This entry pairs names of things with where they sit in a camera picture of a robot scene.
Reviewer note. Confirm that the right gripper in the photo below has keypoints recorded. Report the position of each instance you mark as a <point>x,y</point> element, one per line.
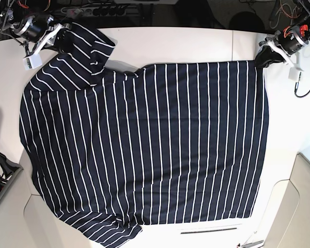
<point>38,31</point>

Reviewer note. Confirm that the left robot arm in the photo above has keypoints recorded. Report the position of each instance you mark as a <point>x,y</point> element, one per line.
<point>285,23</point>

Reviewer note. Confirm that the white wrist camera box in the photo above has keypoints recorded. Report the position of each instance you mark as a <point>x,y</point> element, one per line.
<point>32,62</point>
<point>295,74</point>

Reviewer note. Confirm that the navy white striped T-shirt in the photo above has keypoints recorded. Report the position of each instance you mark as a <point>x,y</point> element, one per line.
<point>167,144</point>

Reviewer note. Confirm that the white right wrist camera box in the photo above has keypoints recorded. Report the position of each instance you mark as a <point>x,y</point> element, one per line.
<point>32,62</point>

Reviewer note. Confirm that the white power strip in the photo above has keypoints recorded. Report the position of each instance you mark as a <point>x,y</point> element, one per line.
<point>90,12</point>

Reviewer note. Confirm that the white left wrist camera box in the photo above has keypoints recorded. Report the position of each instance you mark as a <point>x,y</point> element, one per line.
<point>295,74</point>

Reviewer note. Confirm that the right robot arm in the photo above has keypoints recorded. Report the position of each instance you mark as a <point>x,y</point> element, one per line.
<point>5,13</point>

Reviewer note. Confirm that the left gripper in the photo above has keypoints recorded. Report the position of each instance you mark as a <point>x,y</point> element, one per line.
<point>288,42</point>

